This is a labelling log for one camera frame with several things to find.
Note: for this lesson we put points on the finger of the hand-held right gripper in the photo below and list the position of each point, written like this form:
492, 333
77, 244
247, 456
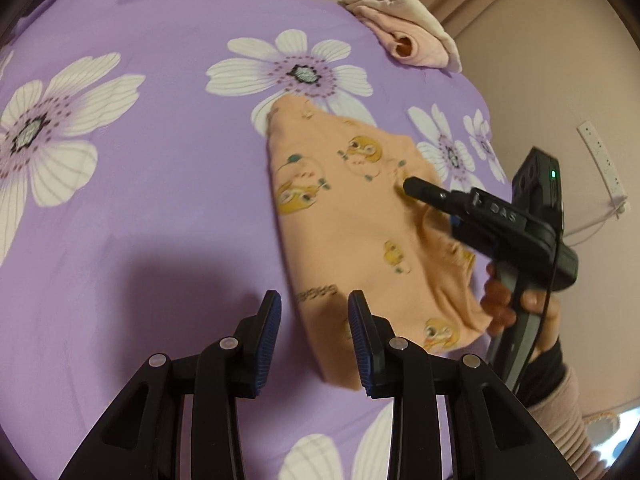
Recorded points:
435, 192

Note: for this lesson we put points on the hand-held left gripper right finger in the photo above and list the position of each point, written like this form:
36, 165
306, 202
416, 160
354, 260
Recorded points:
361, 340

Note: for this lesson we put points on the purple floral bed sheet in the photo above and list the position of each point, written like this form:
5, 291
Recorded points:
150, 210

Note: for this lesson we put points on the orange printed long-sleeve shirt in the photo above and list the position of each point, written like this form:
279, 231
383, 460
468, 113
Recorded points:
345, 215

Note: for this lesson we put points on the cream folded garment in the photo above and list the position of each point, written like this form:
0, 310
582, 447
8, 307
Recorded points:
395, 0

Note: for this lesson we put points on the white power strip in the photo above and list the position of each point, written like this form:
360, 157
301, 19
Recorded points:
602, 165

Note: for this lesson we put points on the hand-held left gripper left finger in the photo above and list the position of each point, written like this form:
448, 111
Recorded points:
267, 330

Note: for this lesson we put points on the person's right hand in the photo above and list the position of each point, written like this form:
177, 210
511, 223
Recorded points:
497, 307

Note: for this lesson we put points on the pink folded garment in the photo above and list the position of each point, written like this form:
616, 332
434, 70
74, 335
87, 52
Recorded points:
420, 42

